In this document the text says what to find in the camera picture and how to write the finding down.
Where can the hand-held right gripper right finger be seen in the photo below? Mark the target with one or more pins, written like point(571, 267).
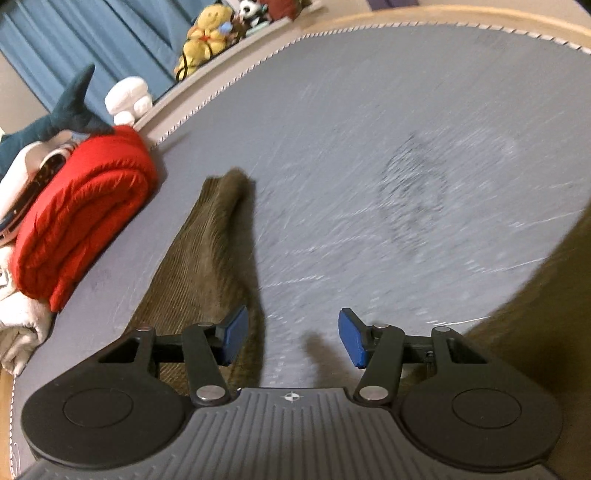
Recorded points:
point(352, 337)

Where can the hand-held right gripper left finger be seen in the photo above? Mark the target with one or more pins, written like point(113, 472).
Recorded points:
point(233, 334)

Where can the olive green towel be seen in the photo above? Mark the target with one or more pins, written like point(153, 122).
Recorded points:
point(207, 258)

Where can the red folded blanket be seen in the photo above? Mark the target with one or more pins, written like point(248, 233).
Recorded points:
point(92, 198)

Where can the white fluffy folded blanket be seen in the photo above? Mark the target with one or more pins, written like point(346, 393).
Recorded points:
point(18, 332)

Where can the grey mattress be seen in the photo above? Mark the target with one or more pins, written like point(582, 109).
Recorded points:
point(369, 101)

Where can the patterned folded blanket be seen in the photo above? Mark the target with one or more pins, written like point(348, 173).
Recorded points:
point(27, 194)

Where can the white plush toy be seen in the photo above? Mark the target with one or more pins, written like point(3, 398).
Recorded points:
point(129, 99)

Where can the blue shark plush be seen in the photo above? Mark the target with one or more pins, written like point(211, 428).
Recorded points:
point(69, 110)

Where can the yellow plush toy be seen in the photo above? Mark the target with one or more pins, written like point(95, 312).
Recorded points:
point(207, 32)

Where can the panda plush toy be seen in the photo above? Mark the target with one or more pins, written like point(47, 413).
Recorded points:
point(251, 11)

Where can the blue curtain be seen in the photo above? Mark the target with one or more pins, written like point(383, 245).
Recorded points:
point(92, 32)

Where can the purple cloth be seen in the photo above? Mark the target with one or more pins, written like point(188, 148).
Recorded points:
point(392, 3)

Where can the wooden bed frame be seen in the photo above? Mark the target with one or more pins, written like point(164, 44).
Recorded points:
point(508, 14)

